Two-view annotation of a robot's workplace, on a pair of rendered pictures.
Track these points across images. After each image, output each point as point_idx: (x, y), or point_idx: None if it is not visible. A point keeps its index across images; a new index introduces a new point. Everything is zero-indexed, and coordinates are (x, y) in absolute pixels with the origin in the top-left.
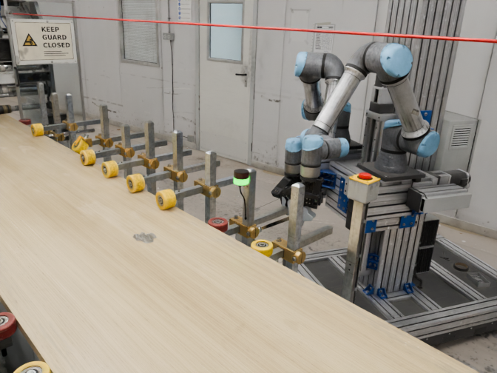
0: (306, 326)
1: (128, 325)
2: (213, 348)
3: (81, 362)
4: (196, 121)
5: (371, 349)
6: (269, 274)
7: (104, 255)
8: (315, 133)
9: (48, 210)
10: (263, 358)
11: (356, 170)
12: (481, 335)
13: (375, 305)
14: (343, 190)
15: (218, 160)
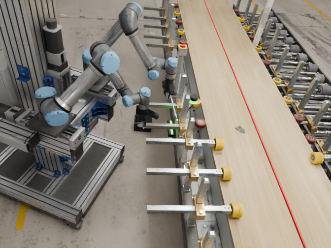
0: (214, 75)
1: (261, 98)
2: (242, 82)
3: (275, 96)
4: None
5: (205, 65)
6: (207, 90)
7: (260, 128)
8: (157, 66)
9: (284, 181)
10: (232, 76)
11: (77, 108)
12: None
13: (86, 151)
14: (85, 122)
15: (148, 168)
